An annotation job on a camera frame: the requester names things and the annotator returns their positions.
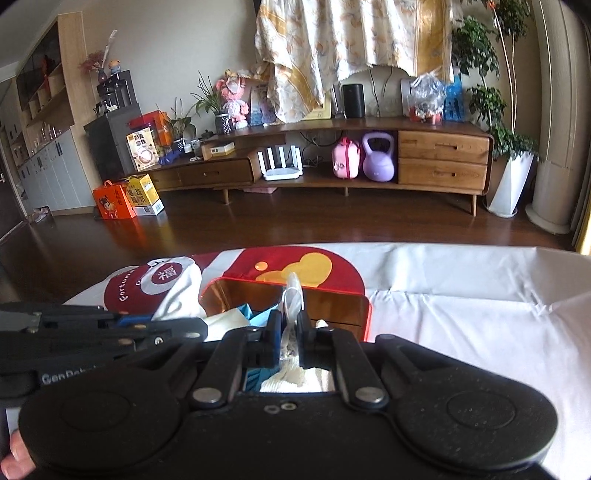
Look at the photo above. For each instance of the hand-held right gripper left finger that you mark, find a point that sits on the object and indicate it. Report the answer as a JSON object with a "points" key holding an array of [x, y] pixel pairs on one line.
{"points": [[276, 341]]}

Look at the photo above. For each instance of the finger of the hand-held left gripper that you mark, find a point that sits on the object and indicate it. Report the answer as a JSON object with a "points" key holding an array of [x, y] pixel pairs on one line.
{"points": [[175, 330], [134, 319]]}

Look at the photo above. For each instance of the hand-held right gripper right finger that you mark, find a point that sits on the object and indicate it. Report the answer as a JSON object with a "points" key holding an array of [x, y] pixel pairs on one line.
{"points": [[302, 341]]}

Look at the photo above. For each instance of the blue rubber glove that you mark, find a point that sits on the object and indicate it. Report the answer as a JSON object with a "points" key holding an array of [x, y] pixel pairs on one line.
{"points": [[258, 318]]}

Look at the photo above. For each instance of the clear plastic packet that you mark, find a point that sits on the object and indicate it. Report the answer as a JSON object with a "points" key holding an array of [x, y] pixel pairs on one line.
{"points": [[293, 295]]}

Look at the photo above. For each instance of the red tin box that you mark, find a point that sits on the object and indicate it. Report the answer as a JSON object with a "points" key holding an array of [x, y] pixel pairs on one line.
{"points": [[332, 304]]}

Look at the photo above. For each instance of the person's left hand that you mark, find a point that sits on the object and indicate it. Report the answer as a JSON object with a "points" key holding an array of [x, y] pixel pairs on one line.
{"points": [[18, 457]]}

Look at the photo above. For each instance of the orange gift box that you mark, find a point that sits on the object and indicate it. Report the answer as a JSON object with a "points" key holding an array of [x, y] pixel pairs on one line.
{"points": [[113, 201]]}

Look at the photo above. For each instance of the yellow carton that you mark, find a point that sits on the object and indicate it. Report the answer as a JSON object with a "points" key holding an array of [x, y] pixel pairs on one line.
{"points": [[143, 196]]}

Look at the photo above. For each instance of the wooden TV cabinet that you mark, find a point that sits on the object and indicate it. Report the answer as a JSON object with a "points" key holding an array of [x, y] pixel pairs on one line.
{"points": [[318, 183]]}

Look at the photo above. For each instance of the dark wooden drawer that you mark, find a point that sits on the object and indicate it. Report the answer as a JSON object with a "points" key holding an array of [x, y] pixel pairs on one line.
{"points": [[214, 174]]}

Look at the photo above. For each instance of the white low cabinet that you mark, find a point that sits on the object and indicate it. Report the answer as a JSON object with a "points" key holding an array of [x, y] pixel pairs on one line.
{"points": [[60, 175]]}

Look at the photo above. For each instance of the blue toy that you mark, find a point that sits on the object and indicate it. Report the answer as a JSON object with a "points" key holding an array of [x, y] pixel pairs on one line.
{"points": [[171, 158]]}

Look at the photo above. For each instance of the yellow printed gift bag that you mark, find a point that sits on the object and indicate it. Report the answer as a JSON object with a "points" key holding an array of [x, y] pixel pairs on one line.
{"points": [[142, 152]]}

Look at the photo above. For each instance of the white router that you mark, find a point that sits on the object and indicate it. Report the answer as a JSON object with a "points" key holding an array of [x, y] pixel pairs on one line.
{"points": [[281, 173]]}

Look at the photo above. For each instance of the printed white red tablecloth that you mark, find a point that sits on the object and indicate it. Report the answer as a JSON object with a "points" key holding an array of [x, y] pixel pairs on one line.
{"points": [[461, 286]]}

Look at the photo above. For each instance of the dark grey cabinet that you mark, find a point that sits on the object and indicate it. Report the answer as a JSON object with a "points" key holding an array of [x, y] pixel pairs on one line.
{"points": [[106, 147]]}

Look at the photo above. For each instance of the beige small box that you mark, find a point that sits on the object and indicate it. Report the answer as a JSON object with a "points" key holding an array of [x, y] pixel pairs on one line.
{"points": [[218, 150]]}

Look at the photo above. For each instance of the pink small suitcase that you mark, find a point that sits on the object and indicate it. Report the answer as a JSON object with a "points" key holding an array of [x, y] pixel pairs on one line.
{"points": [[346, 161]]}

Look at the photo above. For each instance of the purple kettlebell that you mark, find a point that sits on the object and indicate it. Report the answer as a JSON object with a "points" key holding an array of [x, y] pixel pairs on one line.
{"points": [[378, 164]]}

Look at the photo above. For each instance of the dark small teapot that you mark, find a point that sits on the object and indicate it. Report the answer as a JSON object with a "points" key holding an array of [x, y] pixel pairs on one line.
{"points": [[207, 135]]}

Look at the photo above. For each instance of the red orange box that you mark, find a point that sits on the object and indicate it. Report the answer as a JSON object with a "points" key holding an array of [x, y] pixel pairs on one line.
{"points": [[152, 122]]}

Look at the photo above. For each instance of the thin-leaved potted plant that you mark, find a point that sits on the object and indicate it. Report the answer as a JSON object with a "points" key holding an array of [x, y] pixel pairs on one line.
{"points": [[181, 127]]}

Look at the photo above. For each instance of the small plant in striped pot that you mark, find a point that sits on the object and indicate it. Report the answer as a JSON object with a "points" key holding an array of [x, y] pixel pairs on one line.
{"points": [[224, 124]]}

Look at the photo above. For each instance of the light wooden drawer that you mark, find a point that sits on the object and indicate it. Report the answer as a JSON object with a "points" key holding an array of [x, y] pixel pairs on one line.
{"points": [[443, 174], [443, 147]]}

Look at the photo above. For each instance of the black drinks machine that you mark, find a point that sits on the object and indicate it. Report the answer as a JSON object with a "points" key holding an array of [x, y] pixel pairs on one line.
{"points": [[115, 92]]}

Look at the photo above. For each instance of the pale blue printed box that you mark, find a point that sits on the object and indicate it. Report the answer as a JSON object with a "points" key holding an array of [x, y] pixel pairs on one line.
{"points": [[261, 108]]}

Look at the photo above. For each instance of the pink plush doll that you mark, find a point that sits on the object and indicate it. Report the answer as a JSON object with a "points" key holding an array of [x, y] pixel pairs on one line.
{"points": [[233, 99]]}

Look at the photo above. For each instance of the black speaker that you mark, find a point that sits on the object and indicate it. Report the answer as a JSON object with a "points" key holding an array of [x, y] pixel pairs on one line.
{"points": [[353, 101]]}

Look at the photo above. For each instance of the small figurine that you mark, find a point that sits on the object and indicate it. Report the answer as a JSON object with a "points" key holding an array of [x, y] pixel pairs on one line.
{"points": [[114, 67]]}

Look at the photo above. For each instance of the green tree in white planter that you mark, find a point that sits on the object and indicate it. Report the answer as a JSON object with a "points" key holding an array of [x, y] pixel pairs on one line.
{"points": [[510, 184]]}

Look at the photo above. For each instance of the vase of dried flowers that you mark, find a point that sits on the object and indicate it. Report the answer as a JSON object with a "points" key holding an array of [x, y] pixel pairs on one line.
{"points": [[94, 60]]}

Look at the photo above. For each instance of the clear bag of items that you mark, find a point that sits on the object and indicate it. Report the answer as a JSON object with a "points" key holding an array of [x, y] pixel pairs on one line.
{"points": [[427, 99]]}

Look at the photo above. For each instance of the yellow curtain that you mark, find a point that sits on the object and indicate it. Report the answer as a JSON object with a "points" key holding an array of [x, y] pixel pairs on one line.
{"points": [[582, 242]]}

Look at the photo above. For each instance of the floral yellow sheet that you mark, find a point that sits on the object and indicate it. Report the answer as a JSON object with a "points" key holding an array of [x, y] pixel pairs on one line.
{"points": [[346, 37]]}

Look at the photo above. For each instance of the beige standing air conditioner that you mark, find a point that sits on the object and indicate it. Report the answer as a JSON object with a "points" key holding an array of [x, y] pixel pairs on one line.
{"points": [[554, 138]]}

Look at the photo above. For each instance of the wooden wall shelf unit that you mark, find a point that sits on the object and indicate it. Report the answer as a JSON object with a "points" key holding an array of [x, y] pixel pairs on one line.
{"points": [[69, 69]]}

